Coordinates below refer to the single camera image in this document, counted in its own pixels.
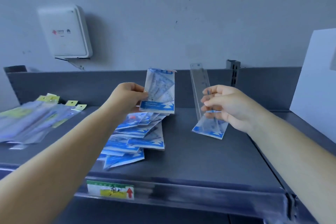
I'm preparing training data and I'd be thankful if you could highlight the grey slotted shelf upright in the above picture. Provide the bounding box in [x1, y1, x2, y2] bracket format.
[226, 60, 241, 88]

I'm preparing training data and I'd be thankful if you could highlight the person's left hand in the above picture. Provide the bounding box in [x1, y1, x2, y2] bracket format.
[106, 83, 149, 114]

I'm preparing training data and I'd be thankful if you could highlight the clear plastic price rail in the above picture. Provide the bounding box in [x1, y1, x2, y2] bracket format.
[0, 163, 290, 219]

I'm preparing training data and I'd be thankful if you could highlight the white wall bracket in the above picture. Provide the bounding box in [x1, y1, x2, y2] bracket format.
[55, 57, 86, 71]

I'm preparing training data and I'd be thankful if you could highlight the clear sleeve ruler packet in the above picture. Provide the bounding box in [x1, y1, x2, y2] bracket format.
[190, 63, 229, 140]

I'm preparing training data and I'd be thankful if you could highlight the white wall box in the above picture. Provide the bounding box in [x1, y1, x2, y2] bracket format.
[37, 5, 93, 60]

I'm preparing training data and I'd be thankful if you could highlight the green yellow price label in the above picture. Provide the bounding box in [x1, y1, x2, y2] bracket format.
[86, 180, 135, 200]

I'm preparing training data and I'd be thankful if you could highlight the blue ruler set packet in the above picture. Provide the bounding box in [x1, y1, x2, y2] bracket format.
[139, 68, 177, 114]

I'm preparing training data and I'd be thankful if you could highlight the person's right hand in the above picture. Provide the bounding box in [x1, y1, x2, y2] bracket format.
[201, 85, 260, 134]

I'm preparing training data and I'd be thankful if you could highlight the person's left forearm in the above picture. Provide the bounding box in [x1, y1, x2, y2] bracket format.
[0, 104, 124, 224]

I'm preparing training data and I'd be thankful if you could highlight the person's right forearm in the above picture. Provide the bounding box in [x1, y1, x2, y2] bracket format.
[246, 100, 336, 224]

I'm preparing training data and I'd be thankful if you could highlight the pile of blue stationery packs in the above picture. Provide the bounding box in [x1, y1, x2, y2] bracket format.
[97, 112, 168, 171]

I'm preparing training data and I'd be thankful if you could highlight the pile of yellow-tagged clear packs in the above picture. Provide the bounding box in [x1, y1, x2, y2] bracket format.
[0, 93, 88, 150]

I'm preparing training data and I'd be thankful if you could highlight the dark shelf upright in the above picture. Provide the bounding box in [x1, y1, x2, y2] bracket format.
[3, 65, 27, 73]

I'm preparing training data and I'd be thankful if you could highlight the white board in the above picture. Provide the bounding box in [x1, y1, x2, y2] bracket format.
[289, 28, 336, 144]

